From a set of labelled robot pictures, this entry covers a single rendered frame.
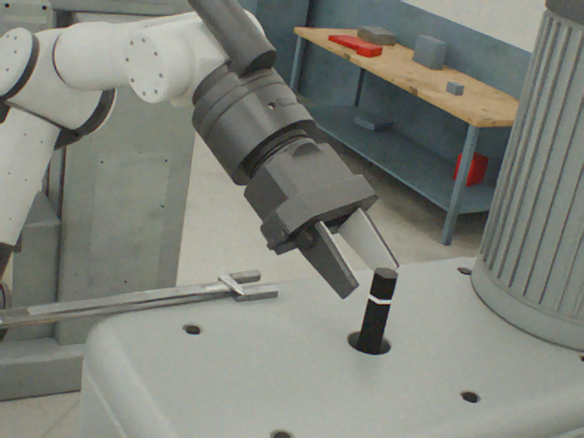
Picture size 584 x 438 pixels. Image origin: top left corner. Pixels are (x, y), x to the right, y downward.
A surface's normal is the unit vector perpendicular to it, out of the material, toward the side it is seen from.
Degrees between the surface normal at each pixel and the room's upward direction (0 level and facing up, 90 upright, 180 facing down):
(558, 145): 90
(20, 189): 77
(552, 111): 90
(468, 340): 0
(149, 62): 99
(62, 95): 96
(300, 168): 30
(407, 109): 90
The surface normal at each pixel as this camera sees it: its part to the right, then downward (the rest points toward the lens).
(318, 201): 0.53, -0.60
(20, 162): 0.66, 0.18
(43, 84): 0.49, 0.51
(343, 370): 0.16, -0.91
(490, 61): -0.84, 0.07
